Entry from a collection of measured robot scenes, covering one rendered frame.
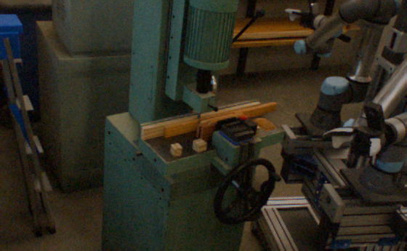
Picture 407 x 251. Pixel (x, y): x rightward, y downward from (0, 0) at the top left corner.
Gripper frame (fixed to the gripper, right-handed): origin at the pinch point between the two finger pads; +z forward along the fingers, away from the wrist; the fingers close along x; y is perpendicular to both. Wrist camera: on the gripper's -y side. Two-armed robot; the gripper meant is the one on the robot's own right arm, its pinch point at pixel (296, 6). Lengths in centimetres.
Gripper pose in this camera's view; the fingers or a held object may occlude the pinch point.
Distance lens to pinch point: 273.2
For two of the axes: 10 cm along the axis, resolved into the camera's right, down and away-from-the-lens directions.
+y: 0.0, 8.6, 5.2
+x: 9.0, -2.3, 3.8
